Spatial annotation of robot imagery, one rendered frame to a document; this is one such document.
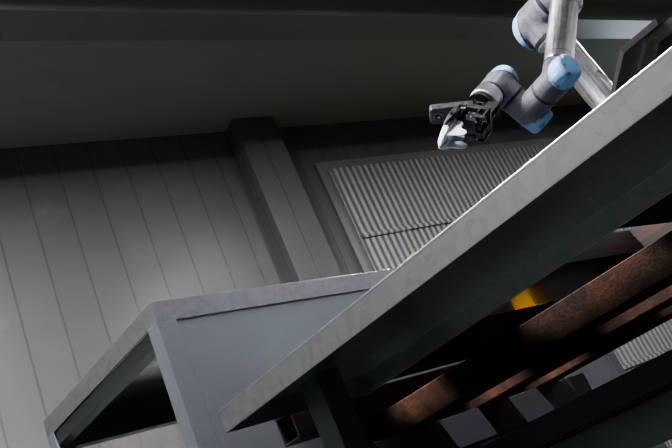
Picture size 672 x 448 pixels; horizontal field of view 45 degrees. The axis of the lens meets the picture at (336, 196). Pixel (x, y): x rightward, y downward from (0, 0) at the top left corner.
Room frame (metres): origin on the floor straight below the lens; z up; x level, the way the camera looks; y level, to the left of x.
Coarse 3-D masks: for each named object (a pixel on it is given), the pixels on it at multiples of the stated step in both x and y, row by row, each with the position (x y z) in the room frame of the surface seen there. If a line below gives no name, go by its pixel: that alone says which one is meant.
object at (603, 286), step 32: (640, 256) 1.13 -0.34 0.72; (608, 288) 1.17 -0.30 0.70; (640, 288) 1.14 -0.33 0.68; (544, 320) 1.25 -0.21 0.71; (576, 320) 1.22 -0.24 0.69; (608, 320) 1.27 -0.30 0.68; (480, 352) 1.35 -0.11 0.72; (512, 352) 1.31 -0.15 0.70; (544, 352) 1.30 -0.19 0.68; (448, 384) 1.41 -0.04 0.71; (480, 384) 1.37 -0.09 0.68; (384, 416) 1.54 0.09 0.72; (416, 416) 1.48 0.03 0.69
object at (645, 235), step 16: (656, 224) 1.62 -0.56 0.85; (608, 240) 1.58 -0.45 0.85; (624, 240) 1.62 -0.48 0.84; (640, 240) 1.65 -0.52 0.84; (576, 256) 1.47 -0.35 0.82; (592, 256) 1.50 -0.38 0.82; (608, 256) 1.55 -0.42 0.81; (624, 256) 1.62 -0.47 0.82; (560, 272) 1.50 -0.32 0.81; (576, 272) 1.56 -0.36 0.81; (592, 272) 1.63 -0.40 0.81; (528, 288) 1.51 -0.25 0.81; (544, 288) 1.57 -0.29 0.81; (560, 288) 1.64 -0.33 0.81; (576, 288) 1.72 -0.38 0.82; (512, 304) 1.59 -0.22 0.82; (528, 304) 1.66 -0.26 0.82
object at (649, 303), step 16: (640, 304) 1.38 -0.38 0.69; (656, 304) 1.36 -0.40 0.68; (624, 320) 1.41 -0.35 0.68; (640, 320) 1.45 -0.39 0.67; (592, 336) 1.46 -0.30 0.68; (608, 336) 1.48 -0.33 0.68; (560, 352) 1.51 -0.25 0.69; (576, 352) 1.50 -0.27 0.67; (528, 368) 1.56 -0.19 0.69; (544, 368) 1.54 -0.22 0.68; (512, 384) 1.60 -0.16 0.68; (528, 384) 1.67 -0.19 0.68; (480, 400) 1.66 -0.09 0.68; (496, 400) 1.70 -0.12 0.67; (448, 416) 1.72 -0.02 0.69
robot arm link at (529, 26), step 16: (528, 0) 2.04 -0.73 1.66; (528, 16) 2.04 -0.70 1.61; (544, 16) 2.01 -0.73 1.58; (528, 32) 2.07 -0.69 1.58; (544, 32) 2.04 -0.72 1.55; (528, 48) 2.12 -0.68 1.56; (544, 48) 2.08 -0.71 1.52; (576, 48) 2.06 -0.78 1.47; (592, 64) 2.07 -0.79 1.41; (592, 80) 2.07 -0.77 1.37; (608, 80) 2.08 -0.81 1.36; (592, 96) 2.09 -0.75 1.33; (608, 96) 2.08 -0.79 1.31
